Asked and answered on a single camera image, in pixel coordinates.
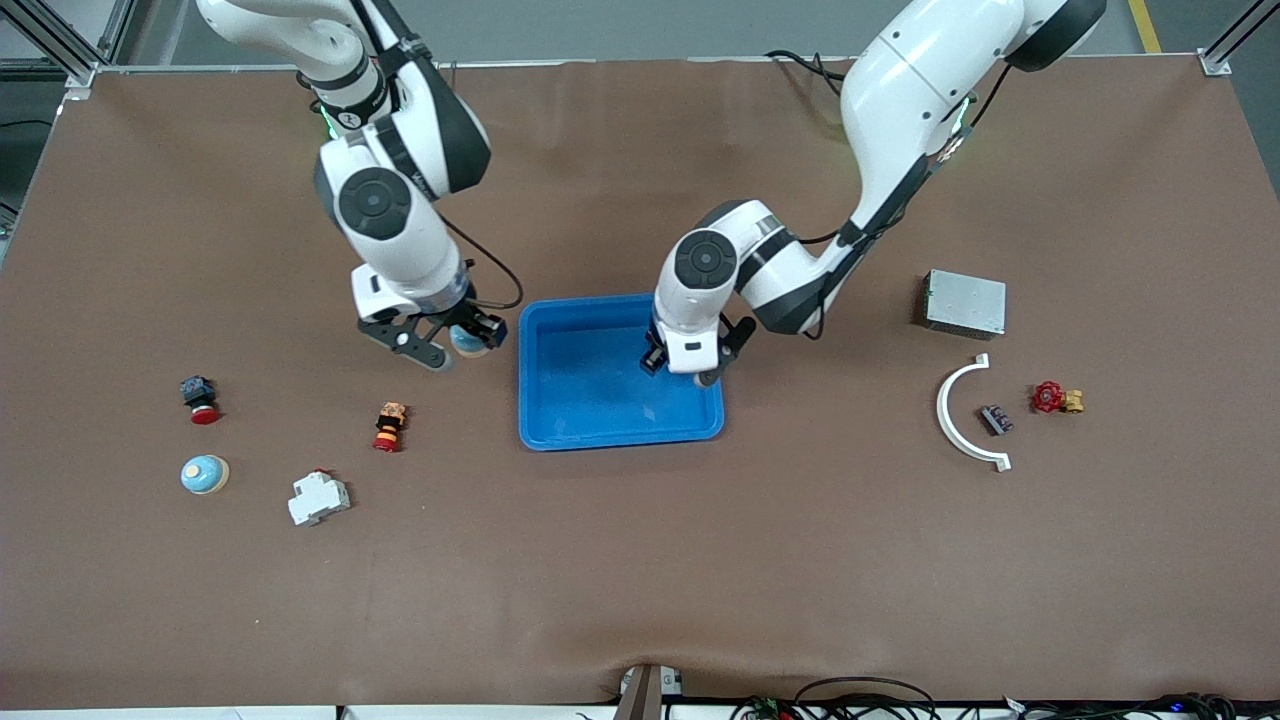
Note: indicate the light blue call bell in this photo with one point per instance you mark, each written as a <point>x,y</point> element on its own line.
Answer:
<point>467,346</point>
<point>205,475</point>

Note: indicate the red orange emergency stop button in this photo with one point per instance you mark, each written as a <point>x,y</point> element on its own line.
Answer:
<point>390,425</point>

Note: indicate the aluminium frame post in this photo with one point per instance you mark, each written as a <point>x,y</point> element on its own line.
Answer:
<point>80,72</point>
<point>1215,62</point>

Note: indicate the blue plastic tray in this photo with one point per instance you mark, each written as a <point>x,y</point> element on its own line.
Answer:
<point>590,400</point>

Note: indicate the dark electrolytic capacitor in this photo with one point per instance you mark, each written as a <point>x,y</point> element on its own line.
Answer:
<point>996,420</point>

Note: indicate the red mushroom push button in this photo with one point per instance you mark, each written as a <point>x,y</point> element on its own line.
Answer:
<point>198,392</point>

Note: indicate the brown table mat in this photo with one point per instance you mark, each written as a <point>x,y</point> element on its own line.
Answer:
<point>640,560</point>

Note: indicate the silver metal box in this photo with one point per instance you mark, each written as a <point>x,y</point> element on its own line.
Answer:
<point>965,303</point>

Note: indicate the grey metal bracket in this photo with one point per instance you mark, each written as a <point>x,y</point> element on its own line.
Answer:
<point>641,695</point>

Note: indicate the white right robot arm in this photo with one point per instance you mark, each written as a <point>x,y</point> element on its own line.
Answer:
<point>400,240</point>

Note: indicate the white circuit breaker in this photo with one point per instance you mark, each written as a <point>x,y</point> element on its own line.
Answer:
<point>318,498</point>

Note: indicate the white curved plastic piece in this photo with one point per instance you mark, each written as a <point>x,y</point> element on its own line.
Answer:
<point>943,415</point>

